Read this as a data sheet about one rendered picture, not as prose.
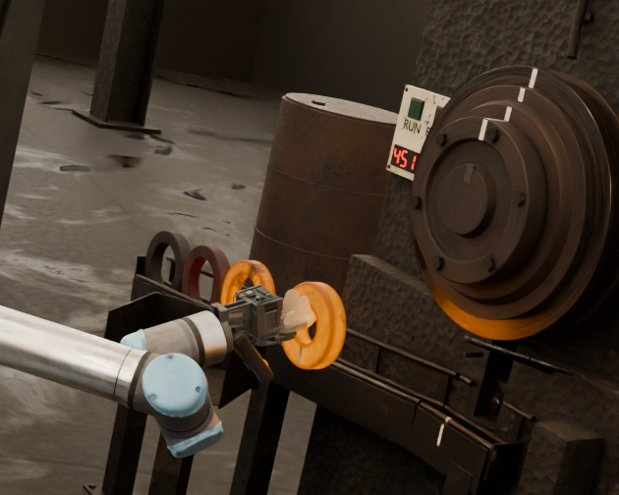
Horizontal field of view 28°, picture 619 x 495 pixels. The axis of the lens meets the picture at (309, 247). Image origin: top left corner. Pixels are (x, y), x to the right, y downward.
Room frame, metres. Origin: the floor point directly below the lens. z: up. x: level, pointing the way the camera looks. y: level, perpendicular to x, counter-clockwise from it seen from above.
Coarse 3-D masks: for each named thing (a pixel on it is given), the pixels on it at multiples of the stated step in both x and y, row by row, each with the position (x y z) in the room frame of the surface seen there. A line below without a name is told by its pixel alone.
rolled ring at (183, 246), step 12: (156, 240) 3.00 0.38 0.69; (168, 240) 2.96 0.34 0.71; (180, 240) 2.94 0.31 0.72; (156, 252) 3.01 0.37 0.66; (180, 252) 2.91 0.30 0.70; (156, 264) 3.02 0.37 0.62; (180, 264) 2.90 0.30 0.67; (156, 276) 3.00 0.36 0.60; (180, 276) 2.89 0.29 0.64; (180, 288) 2.89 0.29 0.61
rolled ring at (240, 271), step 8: (240, 264) 2.70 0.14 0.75; (248, 264) 2.67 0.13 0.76; (256, 264) 2.66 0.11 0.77; (232, 272) 2.72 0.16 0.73; (240, 272) 2.69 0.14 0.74; (248, 272) 2.67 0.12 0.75; (256, 272) 2.64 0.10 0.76; (264, 272) 2.65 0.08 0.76; (224, 280) 2.74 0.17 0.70; (232, 280) 2.71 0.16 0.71; (240, 280) 2.72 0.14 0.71; (256, 280) 2.63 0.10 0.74; (264, 280) 2.63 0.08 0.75; (272, 280) 2.64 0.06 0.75; (224, 288) 2.73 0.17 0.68; (232, 288) 2.72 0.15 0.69; (240, 288) 2.73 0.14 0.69; (272, 288) 2.63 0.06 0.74; (224, 296) 2.73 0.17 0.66; (232, 296) 2.72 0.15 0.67; (224, 304) 2.72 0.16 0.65
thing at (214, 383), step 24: (120, 312) 2.31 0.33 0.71; (144, 312) 2.42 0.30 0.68; (168, 312) 2.44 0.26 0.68; (192, 312) 2.43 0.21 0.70; (120, 336) 2.33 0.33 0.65; (240, 360) 2.24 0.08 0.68; (216, 384) 2.31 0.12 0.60; (240, 384) 2.27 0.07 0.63; (168, 456) 2.29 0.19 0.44; (192, 456) 2.32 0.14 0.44; (168, 480) 2.28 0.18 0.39
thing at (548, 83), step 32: (576, 96) 2.01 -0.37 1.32; (608, 128) 2.00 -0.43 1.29; (608, 160) 1.93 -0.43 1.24; (608, 192) 1.92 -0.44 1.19; (608, 224) 1.91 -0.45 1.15; (608, 256) 1.93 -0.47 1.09; (576, 288) 1.93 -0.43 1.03; (480, 320) 2.07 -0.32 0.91; (512, 320) 2.02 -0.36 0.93; (544, 320) 1.96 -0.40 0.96
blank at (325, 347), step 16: (304, 288) 2.12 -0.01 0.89; (320, 288) 2.08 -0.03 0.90; (320, 304) 2.07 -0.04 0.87; (336, 304) 2.06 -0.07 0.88; (320, 320) 2.06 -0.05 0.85; (336, 320) 2.05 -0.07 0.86; (304, 336) 2.12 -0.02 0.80; (320, 336) 2.06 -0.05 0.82; (336, 336) 2.04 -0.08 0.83; (288, 352) 2.11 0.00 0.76; (304, 352) 2.08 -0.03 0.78; (320, 352) 2.05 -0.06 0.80; (336, 352) 2.05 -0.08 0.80; (304, 368) 2.08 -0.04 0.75; (320, 368) 2.08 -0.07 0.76
